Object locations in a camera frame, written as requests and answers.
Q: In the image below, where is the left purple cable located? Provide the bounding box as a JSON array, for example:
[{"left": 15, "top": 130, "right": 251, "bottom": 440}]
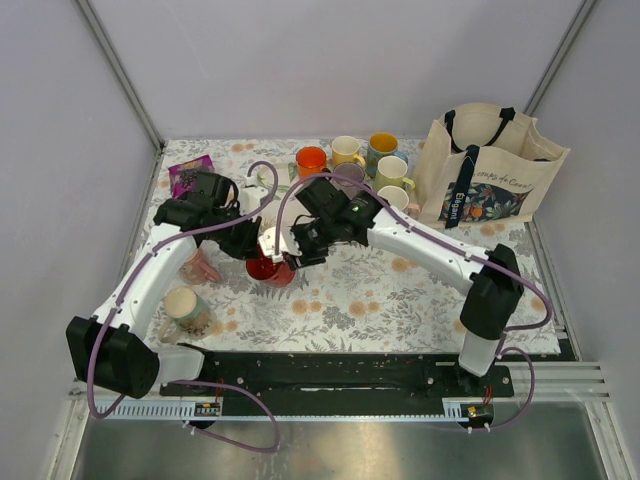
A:
[{"left": 85, "top": 160, "right": 282, "bottom": 454}]

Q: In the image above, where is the white cable duct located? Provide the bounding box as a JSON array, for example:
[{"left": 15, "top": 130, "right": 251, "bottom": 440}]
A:
[{"left": 95, "top": 397, "right": 489, "bottom": 426}]

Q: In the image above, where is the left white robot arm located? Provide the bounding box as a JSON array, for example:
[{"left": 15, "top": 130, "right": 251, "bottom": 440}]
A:
[{"left": 66, "top": 173, "right": 269, "bottom": 399}]

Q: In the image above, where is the yellow mug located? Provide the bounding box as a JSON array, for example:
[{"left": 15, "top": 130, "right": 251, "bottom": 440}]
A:
[{"left": 331, "top": 135, "right": 366, "bottom": 168}]

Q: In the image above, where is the pink patterned mug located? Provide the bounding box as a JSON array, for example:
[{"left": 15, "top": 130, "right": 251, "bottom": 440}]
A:
[{"left": 180, "top": 248, "right": 222, "bottom": 285}]

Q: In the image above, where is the beige canvas tote bag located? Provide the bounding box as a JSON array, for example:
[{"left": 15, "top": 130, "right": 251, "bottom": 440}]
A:
[{"left": 413, "top": 103, "right": 570, "bottom": 229}]

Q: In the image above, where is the leaf print tray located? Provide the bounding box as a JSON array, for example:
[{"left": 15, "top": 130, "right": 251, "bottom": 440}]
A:
[{"left": 257, "top": 162, "right": 420, "bottom": 256}]

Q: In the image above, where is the orange mug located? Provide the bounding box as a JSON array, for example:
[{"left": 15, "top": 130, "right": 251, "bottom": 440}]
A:
[{"left": 296, "top": 146, "right": 328, "bottom": 178}]

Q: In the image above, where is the blue floral mug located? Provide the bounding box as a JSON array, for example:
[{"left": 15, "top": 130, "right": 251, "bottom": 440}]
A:
[{"left": 365, "top": 132, "right": 408, "bottom": 178}]

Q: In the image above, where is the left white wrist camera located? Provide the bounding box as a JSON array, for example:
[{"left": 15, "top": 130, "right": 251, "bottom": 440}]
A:
[{"left": 238, "top": 185, "right": 269, "bottom": 215}]

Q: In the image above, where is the cream floral mug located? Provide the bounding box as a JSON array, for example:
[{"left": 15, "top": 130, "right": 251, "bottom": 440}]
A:
[{"left": 158, "top": 286, "right": 216, "bottom": 343}]

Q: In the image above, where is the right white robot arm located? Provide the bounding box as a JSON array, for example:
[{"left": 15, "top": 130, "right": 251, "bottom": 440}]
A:
[{"left": 290, "top": 177, "right": 524, "bottom": 396}]

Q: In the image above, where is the mauve purple mug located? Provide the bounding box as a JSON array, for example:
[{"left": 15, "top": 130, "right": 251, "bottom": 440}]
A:
[{"left": 332, "top": 162, "right": 366, "bottom": 187}]

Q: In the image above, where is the purple snack box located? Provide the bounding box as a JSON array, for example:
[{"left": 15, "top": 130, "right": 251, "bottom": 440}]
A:
[{"left": 168, "top": 155, "right": 215, "bottom": 199}]

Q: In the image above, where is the light green mug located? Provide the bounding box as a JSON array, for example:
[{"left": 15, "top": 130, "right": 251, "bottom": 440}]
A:
[{"left": 374, "top": 155, "right": 415, "bottom": 192}]

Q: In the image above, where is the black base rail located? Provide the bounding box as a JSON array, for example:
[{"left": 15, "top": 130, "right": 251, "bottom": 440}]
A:
[{"left": 160, "top": 352, "right": 514, "bottom": 413}]

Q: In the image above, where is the red mug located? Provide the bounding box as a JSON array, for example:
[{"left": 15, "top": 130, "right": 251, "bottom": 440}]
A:
[{"left": 245, "top": 256, "right": 295, "bottom": 288}]

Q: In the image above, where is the pink faceted mug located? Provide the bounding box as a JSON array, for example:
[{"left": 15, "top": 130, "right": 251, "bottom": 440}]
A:
[{"left": 378, "top": 185, "right": 420, "bottom": 218}]

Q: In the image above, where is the floral tablecloth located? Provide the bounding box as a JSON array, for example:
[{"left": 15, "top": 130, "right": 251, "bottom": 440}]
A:
[{"left": 142, "top": 139, "right": 561, "bottom": 358}]

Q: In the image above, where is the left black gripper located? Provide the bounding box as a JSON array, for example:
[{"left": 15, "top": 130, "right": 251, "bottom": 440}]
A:
[{"left": 206, "top": 205, "right": 263, "bottom": 260}]

